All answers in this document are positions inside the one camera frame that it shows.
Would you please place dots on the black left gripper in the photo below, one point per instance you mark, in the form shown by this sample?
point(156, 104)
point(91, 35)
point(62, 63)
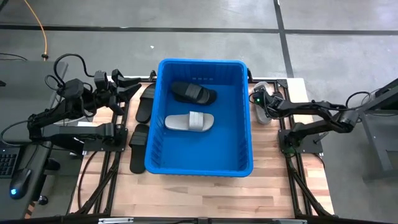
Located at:
point(107, 96)

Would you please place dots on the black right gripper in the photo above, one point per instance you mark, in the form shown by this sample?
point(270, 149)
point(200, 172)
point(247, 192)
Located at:
point(273, 104)

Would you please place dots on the grey slide sandal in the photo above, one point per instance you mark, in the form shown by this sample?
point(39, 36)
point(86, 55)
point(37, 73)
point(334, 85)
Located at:
point(186, 122)
point(262, 118)

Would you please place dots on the black slide sandal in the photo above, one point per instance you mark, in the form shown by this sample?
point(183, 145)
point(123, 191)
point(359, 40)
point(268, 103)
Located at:
point(138, 155)
point(192, 93)
point(144, 109)

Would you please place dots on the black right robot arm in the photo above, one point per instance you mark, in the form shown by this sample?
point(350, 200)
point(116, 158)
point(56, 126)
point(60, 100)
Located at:
point(311, 107)

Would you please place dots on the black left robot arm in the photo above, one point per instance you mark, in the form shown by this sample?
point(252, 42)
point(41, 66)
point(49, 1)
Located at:
point(77, 130)

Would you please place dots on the blue plastic bin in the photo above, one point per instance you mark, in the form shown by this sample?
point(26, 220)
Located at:
point(202, 152)

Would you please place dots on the black clamp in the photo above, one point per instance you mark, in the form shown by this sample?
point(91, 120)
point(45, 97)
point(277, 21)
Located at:
point(152, 74)
point(249, 76)

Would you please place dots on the dark grey metal table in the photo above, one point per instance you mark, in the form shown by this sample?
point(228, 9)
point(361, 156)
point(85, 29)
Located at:
point(382, 130)

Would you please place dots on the black caster wheel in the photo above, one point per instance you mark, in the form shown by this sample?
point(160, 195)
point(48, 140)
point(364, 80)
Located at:
point(43, 200)

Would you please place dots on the black keyboard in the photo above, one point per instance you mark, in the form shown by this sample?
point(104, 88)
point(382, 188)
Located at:
point(7, 163)

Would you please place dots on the black computer mouse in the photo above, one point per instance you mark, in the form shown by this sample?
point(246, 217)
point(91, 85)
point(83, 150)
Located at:
point(20, 183)

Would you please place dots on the dark grey desk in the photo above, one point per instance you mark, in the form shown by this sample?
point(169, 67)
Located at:
point(6, 205)

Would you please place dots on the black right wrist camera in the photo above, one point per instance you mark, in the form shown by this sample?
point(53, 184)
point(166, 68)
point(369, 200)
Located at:
point(259, 93)

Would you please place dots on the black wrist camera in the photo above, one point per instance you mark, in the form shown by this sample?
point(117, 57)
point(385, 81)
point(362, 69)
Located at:
point(259, 93)
point(101, 79)

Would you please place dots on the black aluminium frame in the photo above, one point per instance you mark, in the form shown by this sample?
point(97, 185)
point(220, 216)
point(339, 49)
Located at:
point(283, 83)

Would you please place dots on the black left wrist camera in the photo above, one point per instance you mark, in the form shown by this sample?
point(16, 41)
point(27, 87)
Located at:
point(101, 79)

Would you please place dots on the silver bracket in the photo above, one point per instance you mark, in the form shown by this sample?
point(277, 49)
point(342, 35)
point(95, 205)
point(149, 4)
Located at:
point(115, 220)

